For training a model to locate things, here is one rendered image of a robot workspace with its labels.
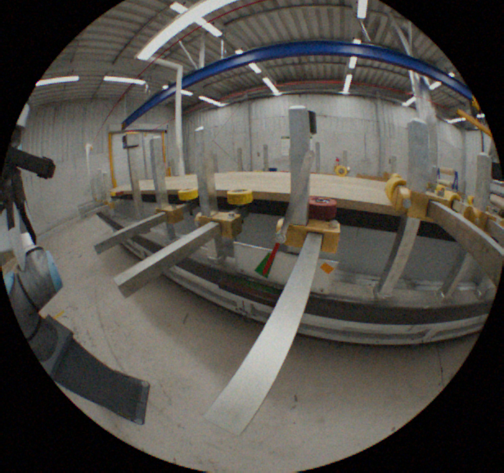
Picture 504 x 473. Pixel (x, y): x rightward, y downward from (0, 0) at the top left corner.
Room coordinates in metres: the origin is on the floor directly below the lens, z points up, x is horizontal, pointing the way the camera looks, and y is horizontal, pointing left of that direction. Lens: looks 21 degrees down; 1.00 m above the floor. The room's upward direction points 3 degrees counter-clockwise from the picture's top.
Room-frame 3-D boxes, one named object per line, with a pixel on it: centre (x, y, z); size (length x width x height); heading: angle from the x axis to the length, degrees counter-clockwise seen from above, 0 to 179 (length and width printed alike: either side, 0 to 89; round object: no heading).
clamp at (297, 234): (0.31, -0.12, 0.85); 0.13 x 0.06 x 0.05; 62
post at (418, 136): (0.20, -0.32, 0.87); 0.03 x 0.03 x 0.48; 62
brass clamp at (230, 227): (0.42, 0.10, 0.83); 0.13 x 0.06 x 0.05; 62
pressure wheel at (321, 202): (0.35, -0.17, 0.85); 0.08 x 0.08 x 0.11
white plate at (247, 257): (0.31, -0.06, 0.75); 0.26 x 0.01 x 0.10; 62
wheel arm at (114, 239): (0.45, 0.35, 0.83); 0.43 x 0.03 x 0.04; 152
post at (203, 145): (0.43, 0.12, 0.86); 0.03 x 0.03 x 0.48; 62
